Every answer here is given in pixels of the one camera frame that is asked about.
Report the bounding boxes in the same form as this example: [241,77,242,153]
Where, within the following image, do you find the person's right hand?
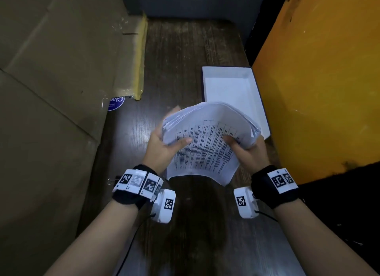
[222,134,271,175]

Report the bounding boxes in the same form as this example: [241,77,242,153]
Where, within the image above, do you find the black right camera cable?
[255,210,279,223]

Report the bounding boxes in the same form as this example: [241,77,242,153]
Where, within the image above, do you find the black left camera cable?
[116,213,156,276]

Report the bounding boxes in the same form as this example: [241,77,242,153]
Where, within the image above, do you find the white box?
[201,66,271,140]

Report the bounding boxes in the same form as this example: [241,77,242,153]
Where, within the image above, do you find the orange cardboard panel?
[251,0,380,185]

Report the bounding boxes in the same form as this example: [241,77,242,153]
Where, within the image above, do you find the black camera cable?
[116,213,156,276]
[255,210,279,223]

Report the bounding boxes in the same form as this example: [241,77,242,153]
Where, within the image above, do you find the black marker band left wrist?
[112,164,164,210]

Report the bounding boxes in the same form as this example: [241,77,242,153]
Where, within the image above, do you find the stack of printed paper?
[161,102,262,187]

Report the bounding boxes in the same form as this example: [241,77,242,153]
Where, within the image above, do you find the blue round sticker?
[107,96,125,112]

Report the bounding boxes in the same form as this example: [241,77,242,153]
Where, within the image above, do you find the person's left forearm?
[44,198,149,276]

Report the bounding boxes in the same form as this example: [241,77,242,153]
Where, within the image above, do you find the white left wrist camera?
[152,189,176,224]

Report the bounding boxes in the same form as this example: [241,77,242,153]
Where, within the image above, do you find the person's left hand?
[142,106,193,176]

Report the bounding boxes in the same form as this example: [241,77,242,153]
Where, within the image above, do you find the large brown cardboard box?
[0,0,148,276]

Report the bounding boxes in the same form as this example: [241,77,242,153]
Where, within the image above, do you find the black marker band wrist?
[251,165,300,210]
[112,164,164,210]

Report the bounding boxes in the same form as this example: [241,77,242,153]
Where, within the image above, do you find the black marker band right wrist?
[251,165,300,210]

